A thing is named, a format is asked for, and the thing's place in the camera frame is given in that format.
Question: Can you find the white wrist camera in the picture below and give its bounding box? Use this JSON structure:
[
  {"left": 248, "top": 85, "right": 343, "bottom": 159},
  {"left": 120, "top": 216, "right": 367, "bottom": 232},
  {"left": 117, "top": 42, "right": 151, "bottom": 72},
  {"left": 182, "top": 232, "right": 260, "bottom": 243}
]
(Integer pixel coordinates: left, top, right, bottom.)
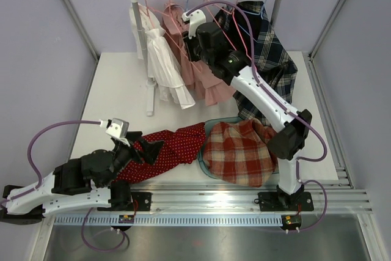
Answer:
[
  {"left": 99, "top": 118, "right": 130, "bottom": 146},
  {"left": 181, "top": 10, "right": 206, "bottom": 39}
]

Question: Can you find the white slotted cable duct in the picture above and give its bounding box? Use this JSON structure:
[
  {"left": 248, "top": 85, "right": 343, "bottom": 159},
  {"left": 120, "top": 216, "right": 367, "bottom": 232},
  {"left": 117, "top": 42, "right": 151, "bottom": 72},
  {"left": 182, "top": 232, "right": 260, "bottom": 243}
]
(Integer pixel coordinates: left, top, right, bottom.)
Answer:
[{"left": 54, "top": 213, "right": 282, "bottom": 227}]

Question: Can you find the red plaid skirt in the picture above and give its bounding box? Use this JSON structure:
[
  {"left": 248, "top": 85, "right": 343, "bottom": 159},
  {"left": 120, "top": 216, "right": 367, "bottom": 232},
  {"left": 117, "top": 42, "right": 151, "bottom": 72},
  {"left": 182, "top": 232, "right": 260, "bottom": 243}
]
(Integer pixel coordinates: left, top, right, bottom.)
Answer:
[{"left": 203, "top": 120, "right": 280, "bottom": 188}]

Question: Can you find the pink hanger of white dress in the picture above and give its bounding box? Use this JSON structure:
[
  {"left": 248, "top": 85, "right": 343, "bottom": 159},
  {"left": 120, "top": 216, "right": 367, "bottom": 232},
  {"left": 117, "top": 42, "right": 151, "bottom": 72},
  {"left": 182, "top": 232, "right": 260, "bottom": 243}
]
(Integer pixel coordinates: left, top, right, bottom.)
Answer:
[{"left": 139, "top": 0, "right": 166, "bottom": 41}]

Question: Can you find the pink ruffled dress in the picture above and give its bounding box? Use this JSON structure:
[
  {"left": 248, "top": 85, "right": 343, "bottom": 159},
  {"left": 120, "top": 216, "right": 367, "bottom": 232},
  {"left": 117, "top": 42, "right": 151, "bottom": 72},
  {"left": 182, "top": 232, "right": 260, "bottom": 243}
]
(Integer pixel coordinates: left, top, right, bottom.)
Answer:
[{"left": 162, "top": 4, "right": 235, "bottom": 106}]

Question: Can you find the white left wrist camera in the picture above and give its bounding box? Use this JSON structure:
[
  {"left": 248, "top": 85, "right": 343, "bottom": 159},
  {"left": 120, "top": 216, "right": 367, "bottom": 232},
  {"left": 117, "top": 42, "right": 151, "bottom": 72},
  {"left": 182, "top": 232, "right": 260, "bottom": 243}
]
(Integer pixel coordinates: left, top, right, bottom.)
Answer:
[{"left": 99, "top": 118, "right": 130, "bottom": 146}]

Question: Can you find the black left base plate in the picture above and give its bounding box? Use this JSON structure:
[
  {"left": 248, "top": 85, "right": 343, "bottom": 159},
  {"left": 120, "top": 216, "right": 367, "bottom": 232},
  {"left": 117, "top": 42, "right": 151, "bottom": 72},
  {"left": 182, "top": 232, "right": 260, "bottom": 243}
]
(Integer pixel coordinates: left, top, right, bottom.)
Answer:
[{"left": 122, "top": 191, "right": 152, "bottom": 212}]

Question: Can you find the navy plaid skirt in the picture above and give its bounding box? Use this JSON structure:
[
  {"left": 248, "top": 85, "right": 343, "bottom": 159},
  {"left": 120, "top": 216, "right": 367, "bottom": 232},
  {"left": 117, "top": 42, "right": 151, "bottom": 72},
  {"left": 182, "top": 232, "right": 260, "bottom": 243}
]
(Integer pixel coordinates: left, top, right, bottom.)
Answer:
[{"left": 213, "top": 0, "right": 299, "bottom": 127}]

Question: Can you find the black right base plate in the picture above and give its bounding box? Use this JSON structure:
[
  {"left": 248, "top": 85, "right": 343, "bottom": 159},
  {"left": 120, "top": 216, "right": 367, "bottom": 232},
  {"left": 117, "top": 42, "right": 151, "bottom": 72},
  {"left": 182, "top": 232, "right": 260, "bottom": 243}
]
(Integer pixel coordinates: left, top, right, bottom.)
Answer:
[{"left": 254, "top": 191, "right": 314, "bottom": 212}]

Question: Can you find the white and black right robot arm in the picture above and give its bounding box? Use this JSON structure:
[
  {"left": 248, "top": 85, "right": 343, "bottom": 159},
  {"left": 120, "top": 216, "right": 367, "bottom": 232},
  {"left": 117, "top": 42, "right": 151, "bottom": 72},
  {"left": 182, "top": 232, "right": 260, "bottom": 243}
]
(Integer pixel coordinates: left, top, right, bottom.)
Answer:
[{"left": 183, "top": 21, "right": 312, "bottom": 210}]

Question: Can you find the red dotted garment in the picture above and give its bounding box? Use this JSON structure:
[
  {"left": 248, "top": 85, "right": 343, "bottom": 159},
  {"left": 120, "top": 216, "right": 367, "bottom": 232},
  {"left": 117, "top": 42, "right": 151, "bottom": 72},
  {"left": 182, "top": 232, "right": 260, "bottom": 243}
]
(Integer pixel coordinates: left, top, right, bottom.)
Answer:
[{"left": 116, "top": 122, "right": 206, "bottom": 184}]

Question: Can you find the white dress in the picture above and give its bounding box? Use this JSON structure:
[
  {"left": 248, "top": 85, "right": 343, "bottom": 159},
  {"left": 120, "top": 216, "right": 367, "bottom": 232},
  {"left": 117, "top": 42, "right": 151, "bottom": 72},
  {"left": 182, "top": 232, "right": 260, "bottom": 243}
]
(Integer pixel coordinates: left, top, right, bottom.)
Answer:
[{"left": 139, "top": 5, "right": 196, "bottom": 109}]

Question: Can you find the teal plastic basin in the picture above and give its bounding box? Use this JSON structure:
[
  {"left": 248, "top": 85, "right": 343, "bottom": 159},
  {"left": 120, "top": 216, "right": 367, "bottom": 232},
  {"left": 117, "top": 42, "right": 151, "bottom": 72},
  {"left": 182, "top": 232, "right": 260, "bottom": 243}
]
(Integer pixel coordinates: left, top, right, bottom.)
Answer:
[{"left": 197, "top": 116, "right": 280, "bottom": 179}]

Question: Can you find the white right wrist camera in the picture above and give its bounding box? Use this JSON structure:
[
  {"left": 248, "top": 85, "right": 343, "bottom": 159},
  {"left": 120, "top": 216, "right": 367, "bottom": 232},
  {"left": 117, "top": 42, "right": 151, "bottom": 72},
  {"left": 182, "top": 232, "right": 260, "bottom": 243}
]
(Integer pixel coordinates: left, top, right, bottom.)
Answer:
[{"left": 181, "top": 10, "right": 206, "bottom": 39}]

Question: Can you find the aluminium mounting rail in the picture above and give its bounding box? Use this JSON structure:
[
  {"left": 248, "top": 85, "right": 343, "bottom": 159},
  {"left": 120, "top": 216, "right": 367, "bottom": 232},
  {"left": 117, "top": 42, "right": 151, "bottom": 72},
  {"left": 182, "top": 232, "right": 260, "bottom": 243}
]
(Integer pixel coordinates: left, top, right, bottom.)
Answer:
[{"left": 131, "top": 185, "right": 372, "bottom": 213}]

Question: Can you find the pink wire hanger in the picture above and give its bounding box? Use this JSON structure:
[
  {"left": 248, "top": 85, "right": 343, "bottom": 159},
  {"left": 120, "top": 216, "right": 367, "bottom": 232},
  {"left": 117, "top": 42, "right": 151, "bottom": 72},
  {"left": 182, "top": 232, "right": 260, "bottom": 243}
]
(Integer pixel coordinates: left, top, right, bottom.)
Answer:
[{"left": 205, "top": 0, "right": 253, "bottom": 61}]

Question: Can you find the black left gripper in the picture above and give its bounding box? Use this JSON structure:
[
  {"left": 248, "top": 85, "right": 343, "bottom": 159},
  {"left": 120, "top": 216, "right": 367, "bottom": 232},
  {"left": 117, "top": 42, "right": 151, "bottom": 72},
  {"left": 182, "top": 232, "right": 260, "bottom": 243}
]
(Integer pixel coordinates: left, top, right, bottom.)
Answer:
[{"left": 100, "top": 131, "right": 164, "bottom": 188}]

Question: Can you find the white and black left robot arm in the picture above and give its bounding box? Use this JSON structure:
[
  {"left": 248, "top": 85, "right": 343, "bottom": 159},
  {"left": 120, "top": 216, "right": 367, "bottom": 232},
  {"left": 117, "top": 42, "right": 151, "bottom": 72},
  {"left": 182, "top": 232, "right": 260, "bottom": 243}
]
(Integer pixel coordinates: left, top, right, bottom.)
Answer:
[{"left": 1, "top": 131, "right": 164, "bottom": 225}]

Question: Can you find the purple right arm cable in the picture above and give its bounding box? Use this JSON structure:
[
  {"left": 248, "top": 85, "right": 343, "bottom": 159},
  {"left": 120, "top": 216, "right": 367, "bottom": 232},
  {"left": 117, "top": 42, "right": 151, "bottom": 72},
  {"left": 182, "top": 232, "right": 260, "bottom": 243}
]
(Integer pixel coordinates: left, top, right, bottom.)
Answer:
[{"left": 186, "top": 0, "right": 329, "bottom": 234}]

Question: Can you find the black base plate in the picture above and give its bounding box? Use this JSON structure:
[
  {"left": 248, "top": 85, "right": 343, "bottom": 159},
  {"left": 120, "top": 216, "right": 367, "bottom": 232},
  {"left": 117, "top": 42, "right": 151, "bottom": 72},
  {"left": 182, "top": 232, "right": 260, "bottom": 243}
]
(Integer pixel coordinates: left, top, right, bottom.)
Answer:
[
  {"left": 254, "top": 191, "right": 314, "bottom": 212},
  {"left": 122, "top": 191, "right": 152, "bottom": 212}
]

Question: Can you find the pink hanger of red garment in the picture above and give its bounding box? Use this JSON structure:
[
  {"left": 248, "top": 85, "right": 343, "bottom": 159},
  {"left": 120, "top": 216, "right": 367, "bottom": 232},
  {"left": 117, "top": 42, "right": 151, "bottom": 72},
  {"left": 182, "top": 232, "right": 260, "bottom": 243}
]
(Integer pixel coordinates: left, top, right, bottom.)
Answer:
[{"left": 163, "top": 0, "right": 210, "bottom": 84}]

